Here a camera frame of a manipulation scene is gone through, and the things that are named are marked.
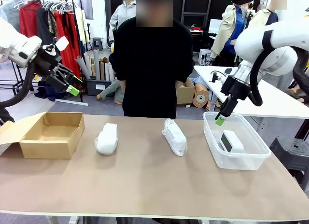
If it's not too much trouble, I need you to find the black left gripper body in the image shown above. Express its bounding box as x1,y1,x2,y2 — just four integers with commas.
34,50,62,76

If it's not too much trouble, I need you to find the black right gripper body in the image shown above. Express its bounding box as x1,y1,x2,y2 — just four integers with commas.
221,75,253,101

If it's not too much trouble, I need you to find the white digital clock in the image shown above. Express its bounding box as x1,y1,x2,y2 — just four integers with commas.
218,129,245,154

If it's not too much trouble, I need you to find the bubble-wrapped clock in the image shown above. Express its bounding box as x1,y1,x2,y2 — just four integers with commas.
94,123,119,156
161,118,188,157

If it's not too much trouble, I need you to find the dark blue fabric pile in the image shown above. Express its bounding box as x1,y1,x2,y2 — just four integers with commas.
33,80,73,103

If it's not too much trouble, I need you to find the leaning grey paper roll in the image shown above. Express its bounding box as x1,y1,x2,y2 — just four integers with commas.
74,55,91,80

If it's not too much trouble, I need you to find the long red dress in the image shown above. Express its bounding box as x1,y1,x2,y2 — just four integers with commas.
53,11,82,79

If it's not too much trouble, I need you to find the beige paper roll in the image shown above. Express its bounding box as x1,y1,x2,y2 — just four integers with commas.
83,51,96,77

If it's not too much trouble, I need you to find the white floor bar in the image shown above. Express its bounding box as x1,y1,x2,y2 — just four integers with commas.
55,98,89,106

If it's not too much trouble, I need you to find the black clothes rack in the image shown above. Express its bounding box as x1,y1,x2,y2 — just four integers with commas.
0,0,84,103

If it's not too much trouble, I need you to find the tall grey tube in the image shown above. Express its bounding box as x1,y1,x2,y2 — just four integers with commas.
93,49,101,81

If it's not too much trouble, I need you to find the dark grey storage bin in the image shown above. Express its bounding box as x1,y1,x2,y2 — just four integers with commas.
85,77,116,97

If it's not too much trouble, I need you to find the brown cardboard tube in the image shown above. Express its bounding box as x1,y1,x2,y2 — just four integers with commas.
99,61,106,81

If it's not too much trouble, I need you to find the lying mannequin in light blue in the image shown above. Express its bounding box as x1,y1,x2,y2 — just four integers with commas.
193,75,223,112

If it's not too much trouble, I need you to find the black hanging garment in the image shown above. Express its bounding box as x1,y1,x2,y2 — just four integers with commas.
36,7,56,50

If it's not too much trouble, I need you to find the white table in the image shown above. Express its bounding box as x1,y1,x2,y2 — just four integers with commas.
193,65,309,120

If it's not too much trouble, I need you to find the small grey stool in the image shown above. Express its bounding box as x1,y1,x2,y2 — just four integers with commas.
92,37,104,51

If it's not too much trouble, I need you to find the white computer case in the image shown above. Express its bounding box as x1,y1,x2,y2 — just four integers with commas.
199,49,213,65

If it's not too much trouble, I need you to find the white paper roll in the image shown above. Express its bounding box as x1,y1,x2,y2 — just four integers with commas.
108,61,116,81

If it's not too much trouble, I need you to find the red jacket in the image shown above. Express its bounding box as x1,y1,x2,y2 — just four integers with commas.
19,0,43,39

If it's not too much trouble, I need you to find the small cardboard box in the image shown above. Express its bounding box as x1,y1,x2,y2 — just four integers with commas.
175,78,196,106

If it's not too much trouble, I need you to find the sitting mannequin in green jacket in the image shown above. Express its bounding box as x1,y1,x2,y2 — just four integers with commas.
96,76,124,105

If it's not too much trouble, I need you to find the mannequin in beige coat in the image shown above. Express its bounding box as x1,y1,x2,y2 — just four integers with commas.
210,0,254,65

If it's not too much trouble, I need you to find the clear plastic container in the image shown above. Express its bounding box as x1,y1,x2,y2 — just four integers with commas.
202,111,272,171

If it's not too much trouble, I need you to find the grey fuzzy garment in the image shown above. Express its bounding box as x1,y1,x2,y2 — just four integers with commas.
0,0,24,33

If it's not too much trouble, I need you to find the lying bare mannequin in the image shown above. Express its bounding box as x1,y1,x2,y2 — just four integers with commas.
286,84,309,104

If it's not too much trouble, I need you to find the open brown cardboard box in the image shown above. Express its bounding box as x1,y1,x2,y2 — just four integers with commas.
0,112,85,160

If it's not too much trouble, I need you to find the white monitor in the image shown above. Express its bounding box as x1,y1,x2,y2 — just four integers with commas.
208,18,226,34

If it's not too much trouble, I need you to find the mannequin in navy top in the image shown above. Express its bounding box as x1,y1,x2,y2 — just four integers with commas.
248,0,288,29

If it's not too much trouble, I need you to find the black plastic stool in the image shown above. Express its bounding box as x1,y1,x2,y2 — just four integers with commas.
269,136,309,191

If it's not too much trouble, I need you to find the black shelf unit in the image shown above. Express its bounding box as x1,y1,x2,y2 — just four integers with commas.
180,0,213,29

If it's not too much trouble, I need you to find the person in black sweater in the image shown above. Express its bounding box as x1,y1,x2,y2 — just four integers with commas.
110,0,194,118

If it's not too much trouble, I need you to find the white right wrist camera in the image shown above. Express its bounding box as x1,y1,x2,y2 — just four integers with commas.
209,70,226,84

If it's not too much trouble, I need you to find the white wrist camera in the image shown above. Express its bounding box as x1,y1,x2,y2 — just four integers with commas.
209,70,226,84
43,35,70,56

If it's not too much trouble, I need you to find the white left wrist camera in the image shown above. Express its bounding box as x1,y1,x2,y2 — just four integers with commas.
43,35,70,56

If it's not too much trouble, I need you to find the black left arm hose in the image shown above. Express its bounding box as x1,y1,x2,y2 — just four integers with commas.
0,61,37,108

